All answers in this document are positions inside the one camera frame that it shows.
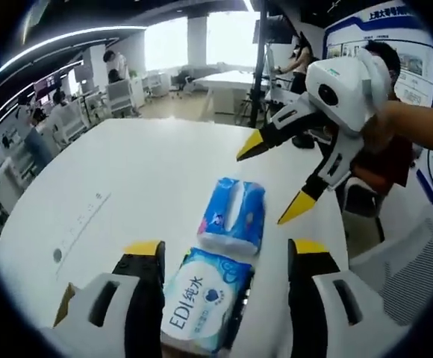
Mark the blue soft tissue pack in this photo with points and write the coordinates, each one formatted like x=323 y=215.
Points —
x=220 y=209

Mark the white mesh office chair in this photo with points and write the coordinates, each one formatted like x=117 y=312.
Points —
x=418 y=261

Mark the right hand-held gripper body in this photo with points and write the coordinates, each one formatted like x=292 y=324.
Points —
x=347 y=85

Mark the black tripod stand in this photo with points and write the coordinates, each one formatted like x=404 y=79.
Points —
x=263 y=56

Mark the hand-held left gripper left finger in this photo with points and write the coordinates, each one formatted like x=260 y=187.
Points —
x=142 y=283

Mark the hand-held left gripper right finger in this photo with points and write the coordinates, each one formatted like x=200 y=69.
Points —
x=313 y=291

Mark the white meeting table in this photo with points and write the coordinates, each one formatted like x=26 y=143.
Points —
x=224 y=80

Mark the person's right hand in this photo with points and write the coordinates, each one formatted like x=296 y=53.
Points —
x=379 y=130

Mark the blue white wall poster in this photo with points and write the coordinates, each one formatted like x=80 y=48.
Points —
x=418 y=56

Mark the white blue wet wipes pack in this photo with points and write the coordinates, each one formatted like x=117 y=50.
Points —
x=198 y=298

